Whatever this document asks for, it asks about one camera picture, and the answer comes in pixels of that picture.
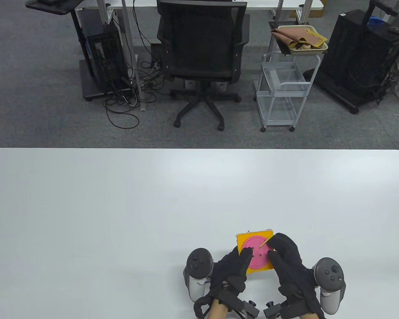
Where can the person's left hand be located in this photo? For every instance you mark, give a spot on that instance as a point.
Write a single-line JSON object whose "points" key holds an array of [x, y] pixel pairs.
{"points": [[231, 272]]}

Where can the person's right hand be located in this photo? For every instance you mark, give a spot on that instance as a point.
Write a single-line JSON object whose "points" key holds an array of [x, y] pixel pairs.
{"points": [[287, 265]]}

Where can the pink felt button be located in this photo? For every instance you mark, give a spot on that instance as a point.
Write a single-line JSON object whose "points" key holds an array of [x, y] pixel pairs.
{"points": [[257, 257]]}

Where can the lime green plastic needle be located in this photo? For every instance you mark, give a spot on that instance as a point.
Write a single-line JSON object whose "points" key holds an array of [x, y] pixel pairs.
{"points": [[265, 242]]}

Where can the yellow felt square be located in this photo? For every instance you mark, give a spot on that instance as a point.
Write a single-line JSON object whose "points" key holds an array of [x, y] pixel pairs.
{"points": [[241, 240]]}

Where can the person's left forearm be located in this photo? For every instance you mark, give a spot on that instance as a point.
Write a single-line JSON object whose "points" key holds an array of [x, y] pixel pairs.
{"points": [[217, 310]]}

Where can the grey left hand controller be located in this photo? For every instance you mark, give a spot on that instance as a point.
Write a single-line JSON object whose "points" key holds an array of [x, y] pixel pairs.
{"points": [[199, 265]]}

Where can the grey hand controller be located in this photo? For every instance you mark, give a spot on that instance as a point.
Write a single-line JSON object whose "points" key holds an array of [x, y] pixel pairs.
{"points": [[199, 265], [331, 279]]}

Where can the grey right hand controller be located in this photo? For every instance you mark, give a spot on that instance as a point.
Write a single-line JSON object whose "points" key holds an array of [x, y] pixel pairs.
{"points": [[331, 279]]}

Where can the beige plastic tray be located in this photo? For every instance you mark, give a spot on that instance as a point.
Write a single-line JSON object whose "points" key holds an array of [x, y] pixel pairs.
{"points": [[319, 49]]}

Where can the black equipment cart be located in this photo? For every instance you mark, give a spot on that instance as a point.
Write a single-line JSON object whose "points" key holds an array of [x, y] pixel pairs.
{"points": [[355, 53]]}

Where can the brown cloth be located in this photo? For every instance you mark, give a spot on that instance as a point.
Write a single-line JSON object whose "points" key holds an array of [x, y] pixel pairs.
{"points": [[292, 36]]}

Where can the black office chair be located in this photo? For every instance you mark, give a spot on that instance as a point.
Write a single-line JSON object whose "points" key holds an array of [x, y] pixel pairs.
{"points": [[202, 43]]}

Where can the black computer tower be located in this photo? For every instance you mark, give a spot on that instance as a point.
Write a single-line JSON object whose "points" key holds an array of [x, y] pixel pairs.
{"points": [[104, 53]]}

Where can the cardboard box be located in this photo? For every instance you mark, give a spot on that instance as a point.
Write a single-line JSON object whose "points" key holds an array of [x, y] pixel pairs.
{"points": [[314, 13]]}

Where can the white desk with aluminium legs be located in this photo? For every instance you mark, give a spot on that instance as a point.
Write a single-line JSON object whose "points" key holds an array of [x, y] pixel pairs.
{"points": [[199, 4]]}

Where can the black side stand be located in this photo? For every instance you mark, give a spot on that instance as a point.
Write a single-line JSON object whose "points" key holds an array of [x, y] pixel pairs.
{"points": [[53, 5]]}

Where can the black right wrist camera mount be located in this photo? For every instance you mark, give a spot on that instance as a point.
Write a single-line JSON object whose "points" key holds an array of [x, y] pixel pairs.
{"points": [[279, 310]]}

